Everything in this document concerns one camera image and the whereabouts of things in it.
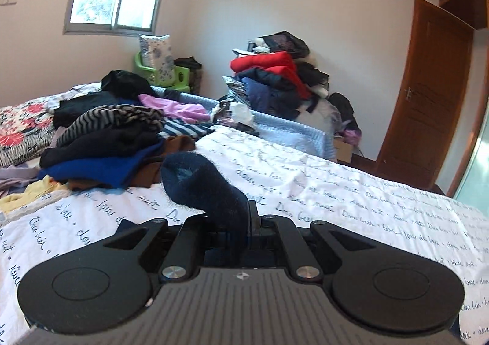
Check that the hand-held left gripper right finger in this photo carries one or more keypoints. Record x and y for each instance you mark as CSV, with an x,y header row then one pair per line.
x,y
254,224

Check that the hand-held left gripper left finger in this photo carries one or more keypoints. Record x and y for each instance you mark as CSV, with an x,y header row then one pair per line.
x,y
191,231

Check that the navy and grey knit sweater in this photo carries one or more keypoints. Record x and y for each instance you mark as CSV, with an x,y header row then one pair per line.
x,y
202,188

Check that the brown garment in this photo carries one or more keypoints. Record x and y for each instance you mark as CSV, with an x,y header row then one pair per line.
x,y
174,146

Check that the white script printed blanket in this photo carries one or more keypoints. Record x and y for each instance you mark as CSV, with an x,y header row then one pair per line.
x,y
344,199

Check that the light blue quilted blanket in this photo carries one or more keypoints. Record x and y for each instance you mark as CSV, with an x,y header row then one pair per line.
x,y
290,134

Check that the navy white striped garment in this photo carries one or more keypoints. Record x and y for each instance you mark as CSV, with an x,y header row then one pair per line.
x,y
187,130

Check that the royal blue garment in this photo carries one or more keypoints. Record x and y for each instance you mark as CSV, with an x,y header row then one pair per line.
x,y
99,171

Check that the white plastic bag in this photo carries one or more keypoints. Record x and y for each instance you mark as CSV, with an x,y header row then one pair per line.
x,y
241,113

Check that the dark patterned cloth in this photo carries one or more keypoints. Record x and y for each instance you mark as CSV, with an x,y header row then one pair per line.
x,y
223,115

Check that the cardboard box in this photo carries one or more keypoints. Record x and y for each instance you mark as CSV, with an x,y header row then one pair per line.
x,y
342,149

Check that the black folded garment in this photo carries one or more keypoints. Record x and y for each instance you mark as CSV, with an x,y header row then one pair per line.
x,y
103,144

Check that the pink garment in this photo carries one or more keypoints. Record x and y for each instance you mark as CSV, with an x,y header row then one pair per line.
x,y
172,108

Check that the navy jacket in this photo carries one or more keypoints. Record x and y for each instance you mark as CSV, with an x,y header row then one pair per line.
x,y
267,96

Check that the purple cloth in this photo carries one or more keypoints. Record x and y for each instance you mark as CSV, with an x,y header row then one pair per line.
x,y
353,135

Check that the checkered cloth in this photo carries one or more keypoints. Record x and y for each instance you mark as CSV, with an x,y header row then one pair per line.
x,y
233,89

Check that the black grey striped garment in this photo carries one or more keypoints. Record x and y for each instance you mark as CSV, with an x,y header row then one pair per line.
x,y
110,117

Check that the green plastic chair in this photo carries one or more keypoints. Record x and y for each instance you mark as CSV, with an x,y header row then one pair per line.
x,y
183,77

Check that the black hanging garment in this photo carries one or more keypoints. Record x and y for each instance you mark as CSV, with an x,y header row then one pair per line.
x,y
311,75

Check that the dark bag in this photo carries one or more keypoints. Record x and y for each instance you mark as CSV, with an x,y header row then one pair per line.
x,y
191,69

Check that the black crumpled garment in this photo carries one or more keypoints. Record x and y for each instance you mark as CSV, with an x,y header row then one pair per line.
x,y
126,83

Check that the red jacket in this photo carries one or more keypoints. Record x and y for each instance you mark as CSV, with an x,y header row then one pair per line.
x,y
275,64

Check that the dark folded garment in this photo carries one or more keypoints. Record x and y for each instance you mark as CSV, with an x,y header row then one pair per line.
x,y
82,110

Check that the yellow garment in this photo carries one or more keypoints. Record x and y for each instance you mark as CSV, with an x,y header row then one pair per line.
x,y
23,198

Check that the blue floral pillow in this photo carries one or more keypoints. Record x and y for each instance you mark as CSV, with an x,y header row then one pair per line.
x,y
158,54

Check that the lavender cloth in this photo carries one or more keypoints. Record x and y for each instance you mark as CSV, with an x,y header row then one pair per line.
x,y
15,176

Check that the black patterned bag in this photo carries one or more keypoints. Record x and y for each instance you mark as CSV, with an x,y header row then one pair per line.
x,y
284,43

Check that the red floral pillow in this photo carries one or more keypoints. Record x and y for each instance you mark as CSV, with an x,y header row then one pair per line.
x,y
23,131

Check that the wooden door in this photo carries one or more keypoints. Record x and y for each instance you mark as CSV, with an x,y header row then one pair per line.
x,y
424,100

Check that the frosted glass sliding door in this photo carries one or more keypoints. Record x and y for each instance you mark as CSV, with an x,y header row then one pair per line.
x,y
475,176

